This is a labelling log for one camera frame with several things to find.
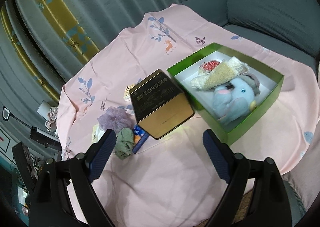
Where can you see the purple fuzzy towel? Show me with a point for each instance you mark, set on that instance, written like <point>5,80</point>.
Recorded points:
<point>252,81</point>

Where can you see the yellow tissue box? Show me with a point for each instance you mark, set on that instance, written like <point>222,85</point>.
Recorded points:
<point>97,133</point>

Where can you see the cream knitted towel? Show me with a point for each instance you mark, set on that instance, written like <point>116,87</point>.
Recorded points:
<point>222,74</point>

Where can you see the green cardboard box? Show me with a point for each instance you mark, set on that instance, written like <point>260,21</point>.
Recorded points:
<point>202,100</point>

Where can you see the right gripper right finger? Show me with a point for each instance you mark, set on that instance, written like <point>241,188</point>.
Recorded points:
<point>269,204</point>

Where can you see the blue tissue packet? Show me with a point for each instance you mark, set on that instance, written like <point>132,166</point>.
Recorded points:
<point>140,137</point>

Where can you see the black gold tin box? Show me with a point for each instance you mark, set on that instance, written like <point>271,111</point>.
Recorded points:
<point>160,106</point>

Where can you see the grey sofa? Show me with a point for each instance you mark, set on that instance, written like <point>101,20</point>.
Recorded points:
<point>288,27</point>

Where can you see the pink printed tablecloth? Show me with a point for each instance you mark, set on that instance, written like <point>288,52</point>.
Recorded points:
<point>171,181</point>

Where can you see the small cream tissue packet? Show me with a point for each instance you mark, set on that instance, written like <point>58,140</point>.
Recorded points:
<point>127,92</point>

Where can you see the red white patterned cloth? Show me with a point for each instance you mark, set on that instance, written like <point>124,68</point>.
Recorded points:
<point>208,66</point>

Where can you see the green cloth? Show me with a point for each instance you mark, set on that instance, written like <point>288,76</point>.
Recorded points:
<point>124,144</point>

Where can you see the blue plush elephant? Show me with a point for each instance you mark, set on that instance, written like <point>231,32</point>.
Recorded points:
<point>233,100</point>

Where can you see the purple mesh bath pouf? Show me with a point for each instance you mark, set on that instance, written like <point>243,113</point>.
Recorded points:
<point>115,119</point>

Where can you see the grey curtain with yellow band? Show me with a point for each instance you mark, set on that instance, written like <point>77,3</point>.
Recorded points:
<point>44,43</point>

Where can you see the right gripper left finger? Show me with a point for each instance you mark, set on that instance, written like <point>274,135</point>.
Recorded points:
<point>50,201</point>

